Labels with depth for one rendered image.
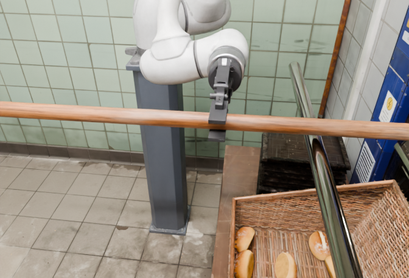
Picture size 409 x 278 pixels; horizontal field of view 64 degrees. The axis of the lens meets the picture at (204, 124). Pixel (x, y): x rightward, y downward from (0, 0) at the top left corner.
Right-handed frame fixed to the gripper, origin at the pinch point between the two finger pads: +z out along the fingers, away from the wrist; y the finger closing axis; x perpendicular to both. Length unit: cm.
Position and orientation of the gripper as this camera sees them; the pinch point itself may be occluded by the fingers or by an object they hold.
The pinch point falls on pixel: (218, 120)
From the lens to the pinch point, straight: 59.7
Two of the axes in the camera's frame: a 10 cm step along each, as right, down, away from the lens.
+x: -9.9, -0.7, 1.0
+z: -1.2, 5.5, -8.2
